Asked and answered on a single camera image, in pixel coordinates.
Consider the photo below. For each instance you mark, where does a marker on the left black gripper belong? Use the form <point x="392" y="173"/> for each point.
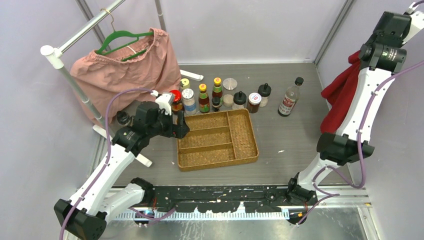
<point x="178" y="130"/>

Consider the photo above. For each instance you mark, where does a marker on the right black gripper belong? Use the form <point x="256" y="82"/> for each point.
<point x="401" y="40"/>

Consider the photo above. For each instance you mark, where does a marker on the silver lid pepper jar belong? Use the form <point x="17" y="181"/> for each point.
<point x="188" y="101"/>

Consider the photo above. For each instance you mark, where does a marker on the yellow cap sauce bottle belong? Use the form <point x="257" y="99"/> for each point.
<point x="203" y="99"/>
<point x="217" y="88"/>

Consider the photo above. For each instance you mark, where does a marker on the woven divided tray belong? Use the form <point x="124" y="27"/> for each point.
<point x="217" y="139"/>

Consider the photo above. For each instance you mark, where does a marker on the silver lid tall glass jar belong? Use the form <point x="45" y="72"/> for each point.
<point x="229" y="87"/>

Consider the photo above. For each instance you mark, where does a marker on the red cloth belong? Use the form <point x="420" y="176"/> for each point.
<point x="340" y="94"/>

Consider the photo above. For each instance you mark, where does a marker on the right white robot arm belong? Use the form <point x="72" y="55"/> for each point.
<point x="355" y="97"/>

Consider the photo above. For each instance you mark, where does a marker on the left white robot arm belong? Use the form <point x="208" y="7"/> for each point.
<point x="88" y="211"/>

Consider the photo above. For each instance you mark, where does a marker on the red lid sauce jar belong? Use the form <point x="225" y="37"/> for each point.
<point x="177" y="104"/>

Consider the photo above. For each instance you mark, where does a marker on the small black cap bottle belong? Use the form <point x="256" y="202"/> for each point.
<point x="216" y="103"/>

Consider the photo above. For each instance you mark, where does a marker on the pale yellow lid jar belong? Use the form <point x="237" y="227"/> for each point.
<point x="184" y="84"/>

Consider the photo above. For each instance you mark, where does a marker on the dark lid small jar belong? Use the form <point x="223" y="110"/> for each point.
<point x="123" y="118"/>

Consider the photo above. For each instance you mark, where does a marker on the black lid spice grinder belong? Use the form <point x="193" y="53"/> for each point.
<point x="239" y="100"/>

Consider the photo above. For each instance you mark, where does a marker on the white lid sauce jar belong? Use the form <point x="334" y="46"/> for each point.
<point x="253" y="102"/>

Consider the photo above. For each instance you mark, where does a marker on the pink skirt garment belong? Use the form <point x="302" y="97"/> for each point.
<point x="113" y="81"/>

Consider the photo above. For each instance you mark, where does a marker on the clear vinegar bottle red label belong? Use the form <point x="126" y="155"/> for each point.
<point x="290" y="98"/>

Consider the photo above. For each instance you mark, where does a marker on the white garment rack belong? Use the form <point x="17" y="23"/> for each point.
<point x="53" y="54"/>

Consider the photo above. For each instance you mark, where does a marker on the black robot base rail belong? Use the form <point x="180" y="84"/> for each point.
<point x="228" y="198"/>

